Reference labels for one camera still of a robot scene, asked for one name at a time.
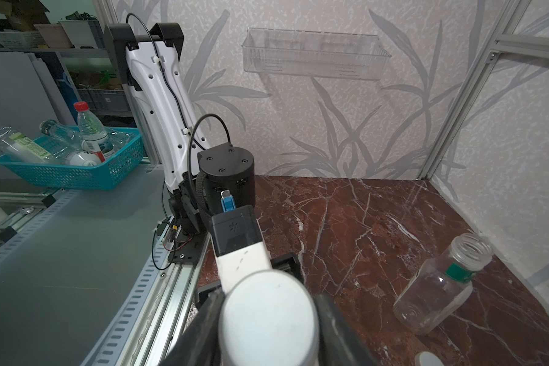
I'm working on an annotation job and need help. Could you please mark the red capped bottle in basket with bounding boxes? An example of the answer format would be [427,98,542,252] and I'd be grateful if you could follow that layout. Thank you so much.
[74,102,114,162]

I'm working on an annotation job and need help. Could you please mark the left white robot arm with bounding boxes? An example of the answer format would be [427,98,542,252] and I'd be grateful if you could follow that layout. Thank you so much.
[105,22,311,315]

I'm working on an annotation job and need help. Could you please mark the left black base cable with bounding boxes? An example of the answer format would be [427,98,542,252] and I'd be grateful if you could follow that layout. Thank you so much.
[150,219,184,271]

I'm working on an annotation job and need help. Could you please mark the green label bottle in basket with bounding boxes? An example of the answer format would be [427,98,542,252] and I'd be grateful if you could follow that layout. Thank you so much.
[0,127,59,164]

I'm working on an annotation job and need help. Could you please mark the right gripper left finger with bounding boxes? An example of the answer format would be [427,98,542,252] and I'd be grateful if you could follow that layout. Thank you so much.
[159,290,225,366]

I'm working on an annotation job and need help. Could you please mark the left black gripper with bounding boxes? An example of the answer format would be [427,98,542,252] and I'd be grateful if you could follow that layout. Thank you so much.
[170,143,304,310]

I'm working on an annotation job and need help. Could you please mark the teal plastic basket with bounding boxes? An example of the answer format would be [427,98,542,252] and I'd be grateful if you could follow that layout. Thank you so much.
[0,126,146,192]

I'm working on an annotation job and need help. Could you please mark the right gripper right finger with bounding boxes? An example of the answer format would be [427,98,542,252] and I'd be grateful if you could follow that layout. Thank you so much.
[314,294,380,366]

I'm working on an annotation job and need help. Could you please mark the white bottle cap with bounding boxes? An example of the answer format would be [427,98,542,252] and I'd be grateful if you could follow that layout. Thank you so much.
[218,270,319,365]
[415,351,444,366]

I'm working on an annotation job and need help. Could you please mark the horizontal aluminium frame bar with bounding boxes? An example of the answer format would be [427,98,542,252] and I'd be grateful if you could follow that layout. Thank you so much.
[491,34,549,59]

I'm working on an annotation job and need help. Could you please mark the clear plastic bottle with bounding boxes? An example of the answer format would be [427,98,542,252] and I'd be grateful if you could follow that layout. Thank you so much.
[393,233,494,336]

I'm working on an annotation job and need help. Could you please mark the clear acrylic wall shelf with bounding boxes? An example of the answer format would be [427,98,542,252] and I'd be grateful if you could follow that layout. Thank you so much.
[242,28,391,81]

